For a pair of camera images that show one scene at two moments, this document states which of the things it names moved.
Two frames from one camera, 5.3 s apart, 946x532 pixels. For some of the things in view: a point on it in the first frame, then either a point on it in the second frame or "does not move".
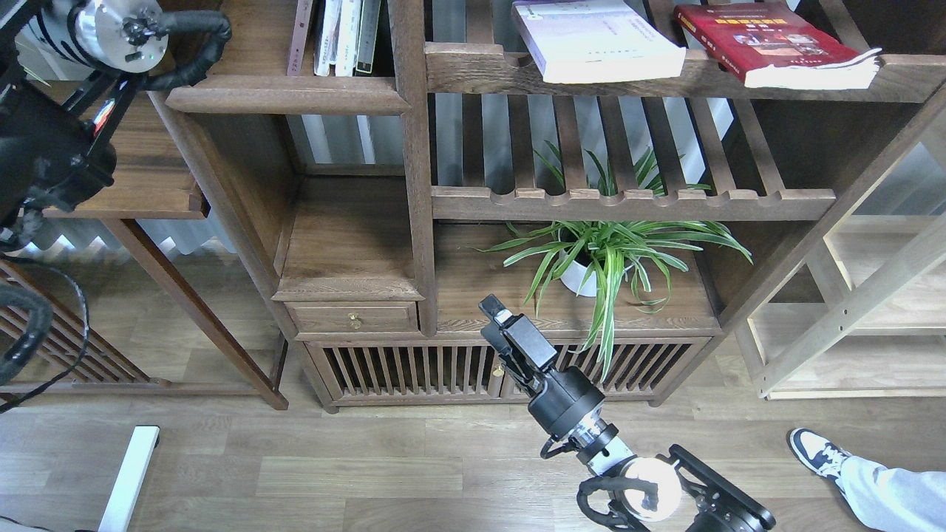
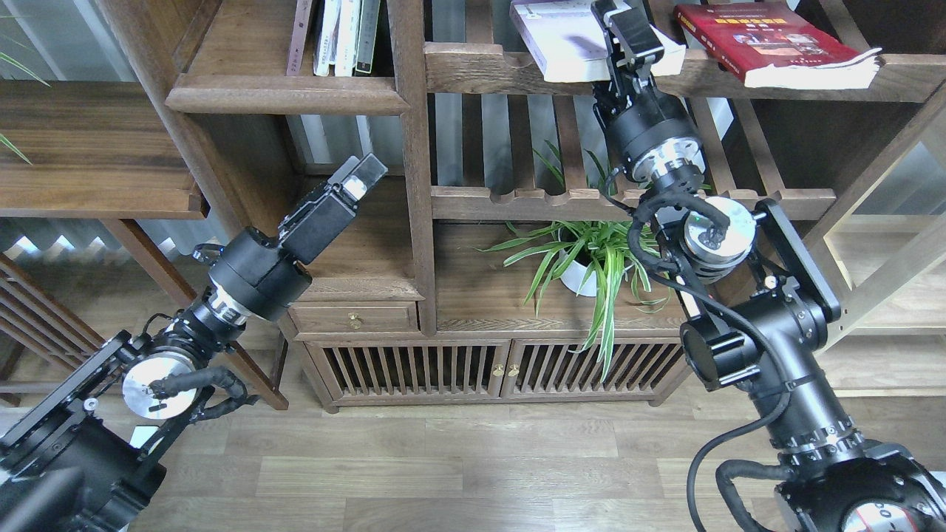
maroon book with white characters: (298, 38) does not move
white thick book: (573, 41) does not move
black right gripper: (562, 398) to (652, 136)
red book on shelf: (774, 48) does not move
